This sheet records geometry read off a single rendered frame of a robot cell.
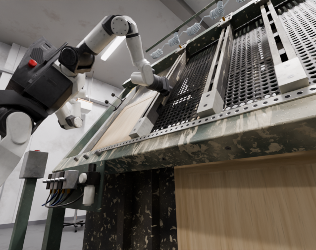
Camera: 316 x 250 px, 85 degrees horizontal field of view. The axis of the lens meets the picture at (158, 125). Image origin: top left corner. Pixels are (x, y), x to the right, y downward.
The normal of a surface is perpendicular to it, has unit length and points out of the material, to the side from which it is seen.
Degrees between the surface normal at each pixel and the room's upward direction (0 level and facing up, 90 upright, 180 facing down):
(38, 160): 90
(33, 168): 90
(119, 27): 142
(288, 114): 58
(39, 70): 90
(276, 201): 90
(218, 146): 148
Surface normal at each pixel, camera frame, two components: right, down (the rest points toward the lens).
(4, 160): 0.54, 0.07
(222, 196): -0.67, -0.25
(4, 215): 0.67, -0.27
